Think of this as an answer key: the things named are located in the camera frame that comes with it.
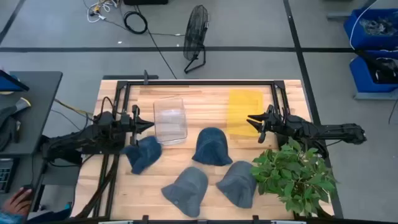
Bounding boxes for blue storage bin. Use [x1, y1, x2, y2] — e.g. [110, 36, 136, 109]
[343, 8, 398, 50]
[349, 51, 398, 93]

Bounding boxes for person's forearm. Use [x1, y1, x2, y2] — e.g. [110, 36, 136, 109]
[0, 210, 25, 224]

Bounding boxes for black floor fan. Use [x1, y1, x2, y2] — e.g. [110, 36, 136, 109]
[182, 4, 210, 75]

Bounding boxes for black cable bundle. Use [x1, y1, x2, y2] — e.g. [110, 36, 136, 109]
[74, 154, 121, 219]

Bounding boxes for clear plastic bin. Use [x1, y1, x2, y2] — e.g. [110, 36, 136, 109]
[153, 96, 188, 146]

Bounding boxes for white cable bundle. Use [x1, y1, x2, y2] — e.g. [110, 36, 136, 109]
[82, 0, 121, 24]

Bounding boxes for yellow plastic bin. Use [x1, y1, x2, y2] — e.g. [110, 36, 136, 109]
[226, 89, 265, 138]

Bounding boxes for grey bucket hat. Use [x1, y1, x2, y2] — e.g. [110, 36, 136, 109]
[215, 160, 258, 209]
[160, 166, 209, 218]

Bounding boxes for blue screen monitor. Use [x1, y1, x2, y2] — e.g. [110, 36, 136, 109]
[0, 68, 30, 93]

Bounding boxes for thin yellow cables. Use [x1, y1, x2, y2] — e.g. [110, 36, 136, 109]
[53, 98, 94, 118]

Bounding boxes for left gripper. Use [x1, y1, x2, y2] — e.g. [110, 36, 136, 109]
[119, 105, 155, 147]

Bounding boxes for potted green leafy plant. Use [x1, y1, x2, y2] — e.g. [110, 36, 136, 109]
[249, 136, 339, 218]

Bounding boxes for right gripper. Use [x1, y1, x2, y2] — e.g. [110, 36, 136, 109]
[246, 105, 285, 144]

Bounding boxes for black desk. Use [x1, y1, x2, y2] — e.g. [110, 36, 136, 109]
[0, 70, 63, 224]

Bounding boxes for black keyboard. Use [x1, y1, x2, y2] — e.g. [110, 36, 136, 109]
[0, 157, 19, 194]

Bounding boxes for black box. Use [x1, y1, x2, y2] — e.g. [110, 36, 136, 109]
[123, 0, 169, 6]

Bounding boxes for black coiled cable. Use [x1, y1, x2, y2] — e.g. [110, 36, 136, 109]
[119, 0, 178, 80]

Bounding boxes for blue denim bucket hat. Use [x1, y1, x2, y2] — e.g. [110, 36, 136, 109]
[192, 126, 233, 167]
[120, 135, 163, 175]

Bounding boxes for black aluminium frame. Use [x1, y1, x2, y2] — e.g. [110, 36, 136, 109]
[104, 79, 293, 224]

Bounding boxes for person's hand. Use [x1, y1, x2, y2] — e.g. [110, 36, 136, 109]
[1, 186, 34, 217]

